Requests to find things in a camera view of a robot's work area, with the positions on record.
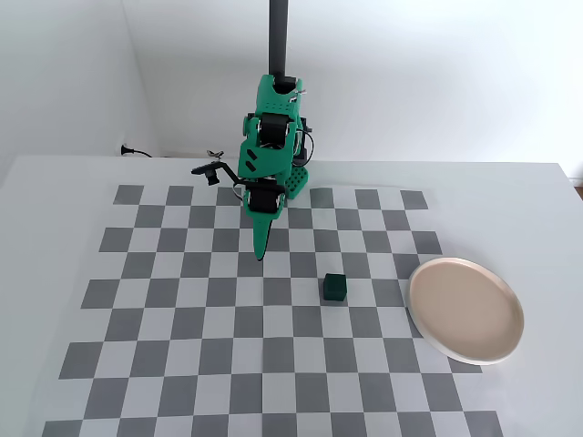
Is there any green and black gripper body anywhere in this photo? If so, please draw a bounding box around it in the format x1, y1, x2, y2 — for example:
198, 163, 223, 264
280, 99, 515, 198
242, 178, 287, 221

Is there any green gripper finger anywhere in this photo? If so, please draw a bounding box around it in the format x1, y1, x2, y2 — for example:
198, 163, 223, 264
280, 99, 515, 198
251, 217, 278, 262

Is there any dark green dice cube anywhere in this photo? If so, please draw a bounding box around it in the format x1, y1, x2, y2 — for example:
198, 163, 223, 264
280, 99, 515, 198
322, 272, 349, 305

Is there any beige round plate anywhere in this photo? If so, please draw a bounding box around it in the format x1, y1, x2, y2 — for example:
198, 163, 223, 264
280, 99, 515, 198
407, 256, 526, 366

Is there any grey white checkerboard mat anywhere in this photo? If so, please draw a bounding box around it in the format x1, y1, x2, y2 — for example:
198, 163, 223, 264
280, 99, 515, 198
43, 183, 505, 437

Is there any black vertical pole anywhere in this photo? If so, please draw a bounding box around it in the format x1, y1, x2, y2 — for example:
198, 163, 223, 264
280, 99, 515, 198
267, 0, 292, 87

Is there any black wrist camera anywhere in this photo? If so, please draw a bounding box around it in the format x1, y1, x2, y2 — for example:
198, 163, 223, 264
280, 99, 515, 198
190, 161, 240, 187

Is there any black motor cable loop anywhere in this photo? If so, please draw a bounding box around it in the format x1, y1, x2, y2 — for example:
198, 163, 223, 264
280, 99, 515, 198
294, 128, 316, 166

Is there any black wall plug with cord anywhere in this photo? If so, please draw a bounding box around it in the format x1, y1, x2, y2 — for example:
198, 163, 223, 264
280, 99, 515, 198
118, 143, 154, 159

